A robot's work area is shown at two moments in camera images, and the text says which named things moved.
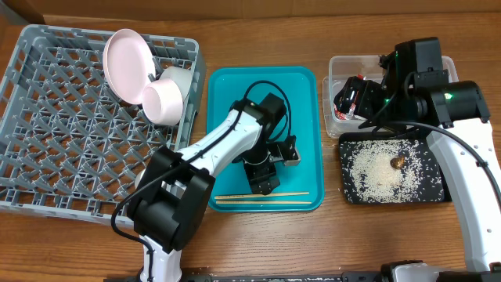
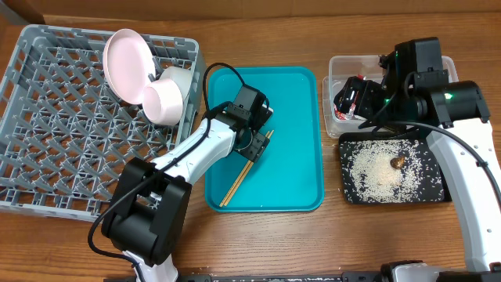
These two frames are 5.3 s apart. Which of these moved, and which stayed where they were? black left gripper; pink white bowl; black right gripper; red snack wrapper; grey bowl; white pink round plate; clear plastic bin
Moved: black left gripper
Stayed: white pink round plate; black right gripper; clear plastic bin; pink white bowl; grey bowl; red snack wrapper
